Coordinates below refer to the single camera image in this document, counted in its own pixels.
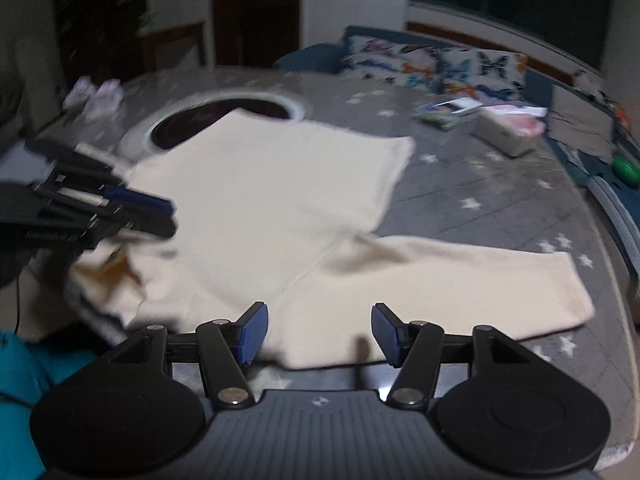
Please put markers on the green white packet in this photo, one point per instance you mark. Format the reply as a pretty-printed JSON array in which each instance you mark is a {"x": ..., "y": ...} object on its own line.
[{"x": 447, "y": 114}]

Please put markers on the wooden side cabinet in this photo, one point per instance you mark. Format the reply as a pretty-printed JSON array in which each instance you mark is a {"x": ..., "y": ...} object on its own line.
[{"x": 172, "y": 42}]

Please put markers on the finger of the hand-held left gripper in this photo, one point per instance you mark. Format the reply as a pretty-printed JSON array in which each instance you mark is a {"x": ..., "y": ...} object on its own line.
[
  {"x": 75, "y": 157},
  {"x": 150, "y": 222}
]

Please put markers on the brown wooden door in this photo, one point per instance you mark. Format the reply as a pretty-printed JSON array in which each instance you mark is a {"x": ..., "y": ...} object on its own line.
[{"x": 257, "y": 10}]

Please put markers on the round built-in induction cooker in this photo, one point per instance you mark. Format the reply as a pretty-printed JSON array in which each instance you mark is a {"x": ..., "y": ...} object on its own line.
[{"x": 200, "y": 120}]

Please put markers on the wooden shelf cabinet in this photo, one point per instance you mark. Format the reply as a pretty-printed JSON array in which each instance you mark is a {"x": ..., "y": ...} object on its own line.
[{"x": 100, "y": 15}]

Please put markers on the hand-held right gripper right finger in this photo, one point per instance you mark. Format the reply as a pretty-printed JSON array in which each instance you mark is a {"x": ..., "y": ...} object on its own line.
[{"x": 387, "y": 332}]

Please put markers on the teal jacket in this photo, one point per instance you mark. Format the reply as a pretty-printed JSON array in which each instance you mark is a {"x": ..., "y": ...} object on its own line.
[{"x": 30, "y": 410}]

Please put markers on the green ball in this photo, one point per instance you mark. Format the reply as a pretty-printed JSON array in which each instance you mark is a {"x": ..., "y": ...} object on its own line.
[{"x": 627, "y": 170}]

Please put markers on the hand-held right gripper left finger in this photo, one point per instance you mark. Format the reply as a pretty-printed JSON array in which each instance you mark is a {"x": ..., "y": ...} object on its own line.
[{"x": 252, "y": 332}]

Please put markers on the cream knit sweater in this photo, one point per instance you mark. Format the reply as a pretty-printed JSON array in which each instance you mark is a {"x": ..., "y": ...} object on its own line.
[{"x": 250, "y": 200}]

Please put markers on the butterfly print pillow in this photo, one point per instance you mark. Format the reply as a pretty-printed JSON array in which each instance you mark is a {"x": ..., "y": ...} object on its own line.
[
  {"x": 390, "y": 62},
  {"x": 482, "y": 75}
]

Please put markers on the grey cloth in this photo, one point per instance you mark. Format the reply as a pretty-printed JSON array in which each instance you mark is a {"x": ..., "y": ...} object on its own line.
[{"x": 582, "y": 120}]

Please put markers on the white pink tissue box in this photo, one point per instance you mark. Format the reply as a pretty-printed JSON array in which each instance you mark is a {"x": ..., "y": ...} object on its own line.
[{"x": 507, "y": 132}]

